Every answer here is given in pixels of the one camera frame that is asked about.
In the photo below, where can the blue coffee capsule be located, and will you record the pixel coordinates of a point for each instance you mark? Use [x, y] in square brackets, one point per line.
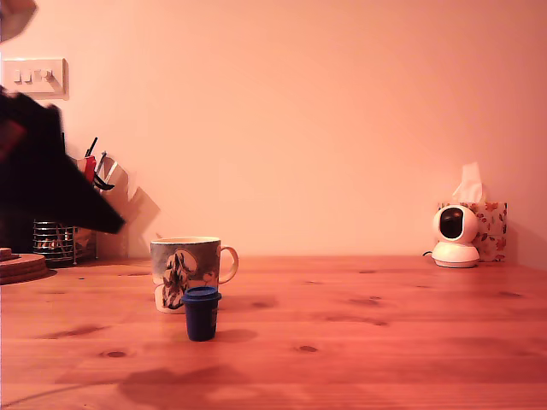
[201, 320]

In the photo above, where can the silver metal kitchen tool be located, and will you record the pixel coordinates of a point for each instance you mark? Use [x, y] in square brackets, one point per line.
[112, 168]

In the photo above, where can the small cork coaster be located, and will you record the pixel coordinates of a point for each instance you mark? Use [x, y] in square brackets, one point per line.
[8, 253]

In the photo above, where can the large round cork trivet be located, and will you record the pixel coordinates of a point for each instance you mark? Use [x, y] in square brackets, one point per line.
[25, 277]
[30, 262]

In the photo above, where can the white mug with printed picture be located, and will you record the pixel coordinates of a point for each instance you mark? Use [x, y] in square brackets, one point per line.
[201, 265]

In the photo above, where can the white tissue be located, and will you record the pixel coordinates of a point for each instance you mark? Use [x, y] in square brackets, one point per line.
[470, 183]

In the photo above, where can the floral tissue box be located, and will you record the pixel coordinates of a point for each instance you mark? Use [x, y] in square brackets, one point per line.
[495, 230]

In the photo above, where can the white wall switch plate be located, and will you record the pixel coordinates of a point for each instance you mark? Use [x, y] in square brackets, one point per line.
[38, 79]

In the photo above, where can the small white round camera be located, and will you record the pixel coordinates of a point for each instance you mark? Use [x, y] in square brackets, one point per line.
[455, 252]

